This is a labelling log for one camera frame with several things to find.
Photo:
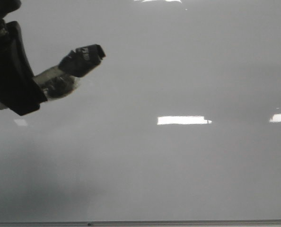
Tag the white whiteboard with aluminium frame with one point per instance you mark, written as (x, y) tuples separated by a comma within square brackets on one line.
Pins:
[(180, 121)]

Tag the black and white whiteboard marker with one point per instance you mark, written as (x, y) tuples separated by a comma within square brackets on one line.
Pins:
[(62, 79)]

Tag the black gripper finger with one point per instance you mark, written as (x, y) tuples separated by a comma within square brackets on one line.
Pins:
[(18, 90)]

